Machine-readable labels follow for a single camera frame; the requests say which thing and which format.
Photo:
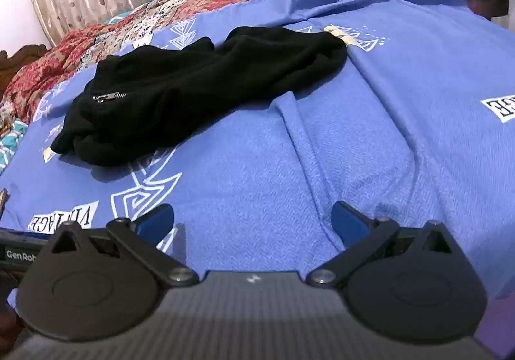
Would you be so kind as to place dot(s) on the red patterned quilt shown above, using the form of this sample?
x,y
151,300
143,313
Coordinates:
x,y
80,46

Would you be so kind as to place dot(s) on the carved wooden headboard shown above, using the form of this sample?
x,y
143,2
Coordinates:
x,y
20,62

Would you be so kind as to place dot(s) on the blue printed bedsheet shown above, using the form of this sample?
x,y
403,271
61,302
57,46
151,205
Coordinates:
x,y
289,142

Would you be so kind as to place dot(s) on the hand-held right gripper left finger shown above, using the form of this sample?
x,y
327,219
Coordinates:
x,y
156,221

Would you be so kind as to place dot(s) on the black pants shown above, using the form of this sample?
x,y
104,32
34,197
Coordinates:
x,y
181,90

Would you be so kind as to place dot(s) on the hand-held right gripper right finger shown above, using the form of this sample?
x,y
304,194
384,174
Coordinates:
x,y
349,223

